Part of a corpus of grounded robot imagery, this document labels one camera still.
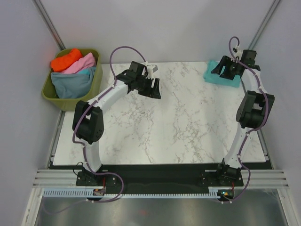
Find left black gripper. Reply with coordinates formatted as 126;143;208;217
136;76;160;100

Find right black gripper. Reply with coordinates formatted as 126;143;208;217
211;55;239;81

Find teal t shirt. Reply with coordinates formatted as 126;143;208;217
203;60;241;88

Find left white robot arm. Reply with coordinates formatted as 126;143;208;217
72;61;161;186

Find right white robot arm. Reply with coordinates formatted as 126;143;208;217
207;47;275;186

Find light blue t shirt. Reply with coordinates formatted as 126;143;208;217
78;66;96;80

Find pink t shirt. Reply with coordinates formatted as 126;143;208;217
61;53;96;74

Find grey blue t shirt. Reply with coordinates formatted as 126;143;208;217
50;72;94;99

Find orange t shirt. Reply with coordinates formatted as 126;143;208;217
50;48;83;72

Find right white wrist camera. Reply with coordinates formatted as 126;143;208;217
232;45;243;60

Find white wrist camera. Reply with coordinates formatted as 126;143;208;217
143;62;158;79
232;45;243;60

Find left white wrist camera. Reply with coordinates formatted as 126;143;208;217
143;62;158;79

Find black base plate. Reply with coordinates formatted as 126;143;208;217
75;161;243;195

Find aluminium extrusion rail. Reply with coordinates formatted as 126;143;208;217
32;168;80;188

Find white slotted cable duct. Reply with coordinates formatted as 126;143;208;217
43;187;220;199

